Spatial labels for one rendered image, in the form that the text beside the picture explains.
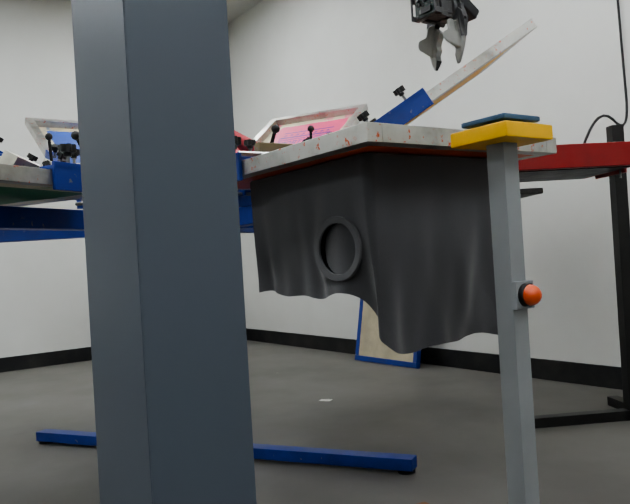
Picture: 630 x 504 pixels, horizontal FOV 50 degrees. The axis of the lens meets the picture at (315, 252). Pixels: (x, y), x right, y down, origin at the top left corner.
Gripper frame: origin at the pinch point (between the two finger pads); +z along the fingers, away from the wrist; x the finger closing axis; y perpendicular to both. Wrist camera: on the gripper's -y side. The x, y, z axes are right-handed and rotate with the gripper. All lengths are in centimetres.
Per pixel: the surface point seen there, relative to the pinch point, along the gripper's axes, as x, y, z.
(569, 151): -48, -117, 6
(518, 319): 22, 11, 54
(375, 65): -252, -207, -91
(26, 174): -66, 72, 17
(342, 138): -5.3, 26.5, 17.1
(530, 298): 25, 11, 50
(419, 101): -72, -63, -13
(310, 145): -16.4, 26.3, 16.6
